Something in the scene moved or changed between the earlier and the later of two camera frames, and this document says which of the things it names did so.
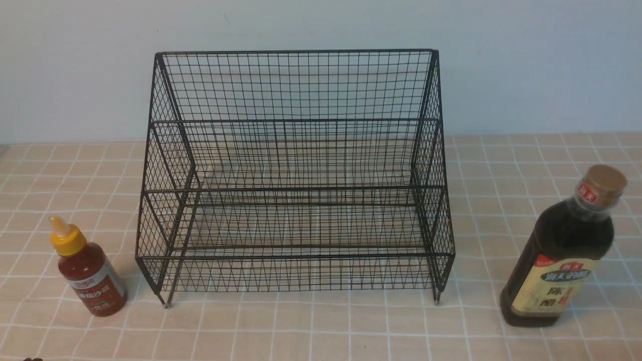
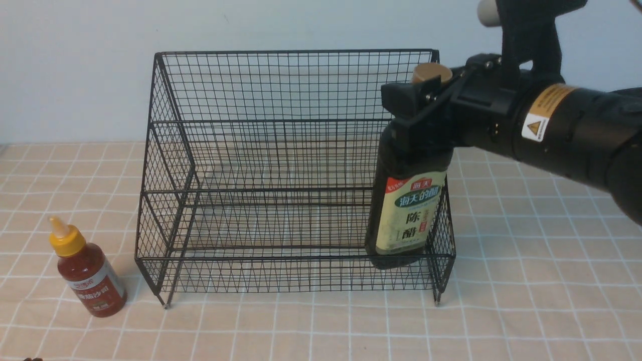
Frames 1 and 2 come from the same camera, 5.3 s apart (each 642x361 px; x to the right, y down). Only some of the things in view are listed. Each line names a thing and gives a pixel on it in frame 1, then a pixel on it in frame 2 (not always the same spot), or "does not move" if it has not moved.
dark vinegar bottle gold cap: (554, 267) to (407, 193)
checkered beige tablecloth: (500, 186) does not move
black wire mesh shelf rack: (322, 171) does not move
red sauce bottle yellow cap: (87, 271) does not move
